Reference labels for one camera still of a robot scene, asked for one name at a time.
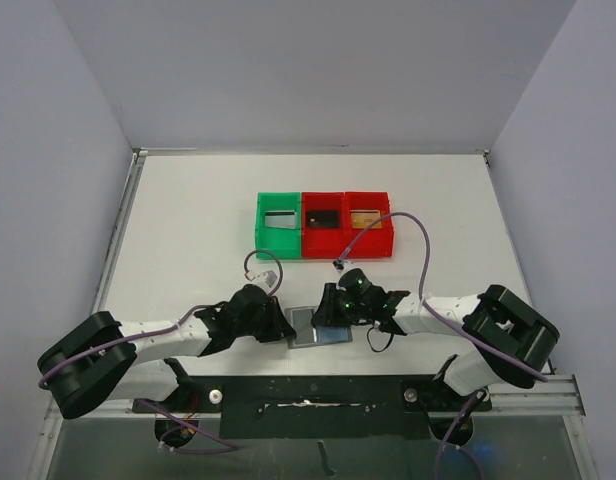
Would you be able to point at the black credit card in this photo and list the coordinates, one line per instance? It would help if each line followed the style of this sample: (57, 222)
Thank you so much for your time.
(301, 321)
(323, 219)

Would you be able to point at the grey card holder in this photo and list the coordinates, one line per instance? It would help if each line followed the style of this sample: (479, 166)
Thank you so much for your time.
(326, 335)

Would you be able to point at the green plastic bin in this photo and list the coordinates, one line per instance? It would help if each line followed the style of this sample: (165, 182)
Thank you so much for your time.
(285, 244)

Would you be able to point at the silver VIP card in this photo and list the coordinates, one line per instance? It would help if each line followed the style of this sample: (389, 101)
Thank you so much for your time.
(280, 219)

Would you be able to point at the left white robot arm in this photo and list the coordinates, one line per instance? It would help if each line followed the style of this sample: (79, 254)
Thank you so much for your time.
(103, 359)

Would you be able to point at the red plastic bin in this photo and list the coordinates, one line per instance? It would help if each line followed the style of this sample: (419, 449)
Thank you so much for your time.
(376, 243)
(322, 243)

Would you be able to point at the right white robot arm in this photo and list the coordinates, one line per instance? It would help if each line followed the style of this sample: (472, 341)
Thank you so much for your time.
(512, 341)

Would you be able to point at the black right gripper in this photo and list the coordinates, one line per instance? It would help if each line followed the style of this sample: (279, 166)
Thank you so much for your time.
(329, 306)

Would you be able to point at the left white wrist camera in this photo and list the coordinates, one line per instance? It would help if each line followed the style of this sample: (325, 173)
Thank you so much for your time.
(266, 280)

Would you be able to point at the front aluminium frame rail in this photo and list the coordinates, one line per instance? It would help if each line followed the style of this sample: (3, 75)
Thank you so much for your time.
(527, 434)

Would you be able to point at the aluminium table edge rail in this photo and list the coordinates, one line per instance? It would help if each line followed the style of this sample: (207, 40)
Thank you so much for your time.
(115, 240)

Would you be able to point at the right red plastic bin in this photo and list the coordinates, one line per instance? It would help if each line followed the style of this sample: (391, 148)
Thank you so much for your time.
(376, 243)

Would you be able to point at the middle red plastic bin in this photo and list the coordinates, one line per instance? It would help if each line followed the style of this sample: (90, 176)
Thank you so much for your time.
(322, 243)

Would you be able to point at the gold credit card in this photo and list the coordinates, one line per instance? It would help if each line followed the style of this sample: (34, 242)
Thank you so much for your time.
(361, 219)

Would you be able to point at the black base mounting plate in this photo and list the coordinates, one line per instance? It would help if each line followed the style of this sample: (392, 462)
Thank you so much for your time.
(321, 407)

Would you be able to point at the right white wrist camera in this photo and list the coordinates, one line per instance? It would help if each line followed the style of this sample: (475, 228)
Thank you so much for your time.
(343, 266)

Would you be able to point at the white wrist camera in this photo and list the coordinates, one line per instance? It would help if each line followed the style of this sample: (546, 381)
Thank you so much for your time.
(343, 266)
(266, 280)

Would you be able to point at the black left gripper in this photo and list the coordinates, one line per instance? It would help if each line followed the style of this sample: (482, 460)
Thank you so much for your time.
(279, 326)

